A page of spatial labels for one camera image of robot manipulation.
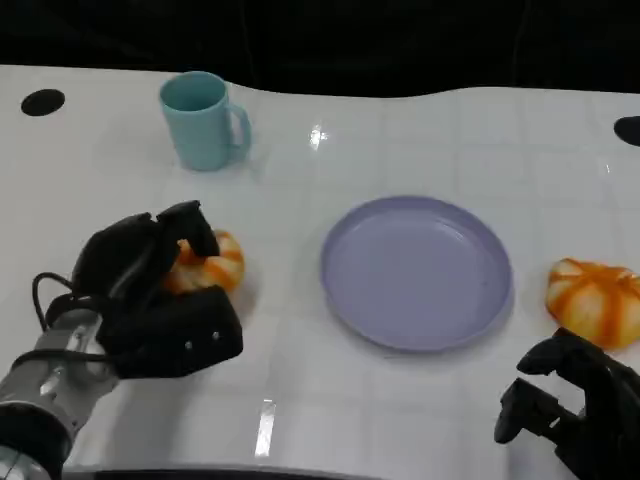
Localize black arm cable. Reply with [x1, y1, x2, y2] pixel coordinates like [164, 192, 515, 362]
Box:
[9, 272, 114, 369]

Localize lilac plate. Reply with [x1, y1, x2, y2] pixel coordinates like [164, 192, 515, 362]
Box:
[319, 195, 515, 354]

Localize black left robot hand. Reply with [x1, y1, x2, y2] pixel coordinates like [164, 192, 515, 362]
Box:
[72, 199, 222, 327]

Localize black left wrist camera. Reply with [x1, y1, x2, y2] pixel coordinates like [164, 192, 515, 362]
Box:
[97, 287, 245, 380]

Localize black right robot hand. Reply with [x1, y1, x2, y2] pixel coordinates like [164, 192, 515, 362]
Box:
[493, 328, 640, 480]

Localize pale green mug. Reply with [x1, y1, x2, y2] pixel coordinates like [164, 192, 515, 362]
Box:
[158, 70, 253, 172]

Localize orange and white bread roll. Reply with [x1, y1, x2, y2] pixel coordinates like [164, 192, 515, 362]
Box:
[162, 229, 247, 296]
[544, 257, 640, 350]

